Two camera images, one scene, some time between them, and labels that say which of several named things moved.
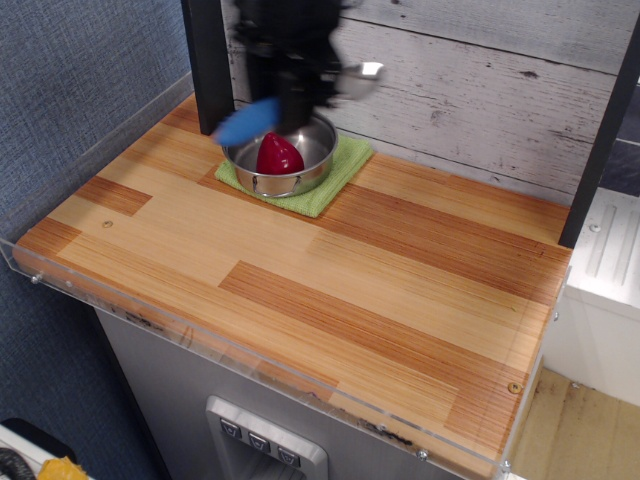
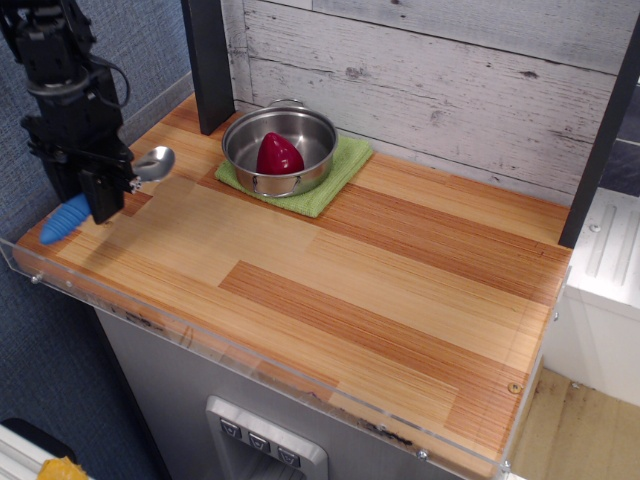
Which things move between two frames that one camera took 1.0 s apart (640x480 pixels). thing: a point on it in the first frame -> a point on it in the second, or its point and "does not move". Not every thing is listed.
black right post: x=605 y=139 does not move
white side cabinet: x=594 y=342 does not move
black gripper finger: x=299 y=96 -> x=106 y=199
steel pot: x=317 y=141 does not move
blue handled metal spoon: x=350 y=82 -> x=153 y=166
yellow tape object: x=61 y=468 does not move
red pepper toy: x=277 y=156 does not move
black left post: x=209 y=60 does not move
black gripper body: x=290 y=56 -> x=81 y=130
